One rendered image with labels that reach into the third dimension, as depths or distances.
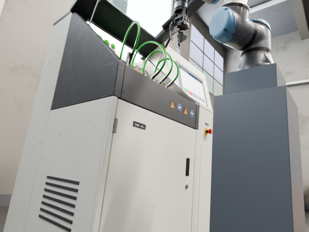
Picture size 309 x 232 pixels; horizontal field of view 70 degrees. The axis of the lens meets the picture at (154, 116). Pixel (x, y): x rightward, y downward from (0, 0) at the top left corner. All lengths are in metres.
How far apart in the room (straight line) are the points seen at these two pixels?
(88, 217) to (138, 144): 0.35
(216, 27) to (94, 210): 0.82
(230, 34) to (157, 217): 0.86
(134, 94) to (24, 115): 2.17
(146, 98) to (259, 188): 0.62
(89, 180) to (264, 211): 0.62
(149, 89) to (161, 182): 0.46
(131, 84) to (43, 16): 2.60
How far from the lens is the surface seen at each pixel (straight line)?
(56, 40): 1.73
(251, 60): 0.93
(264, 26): 1.03
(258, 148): 0.77
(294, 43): 7.97
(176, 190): 1.25
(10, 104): 3.01
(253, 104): 0.81
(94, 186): 0.92
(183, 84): 1.88
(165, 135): 1.16
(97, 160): 0.92
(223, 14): 0.92
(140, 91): 1.05
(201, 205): 1.49
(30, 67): 3.17
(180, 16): 1.36
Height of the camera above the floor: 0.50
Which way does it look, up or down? 14 degrees up
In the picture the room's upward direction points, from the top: 6 degrees clockwise
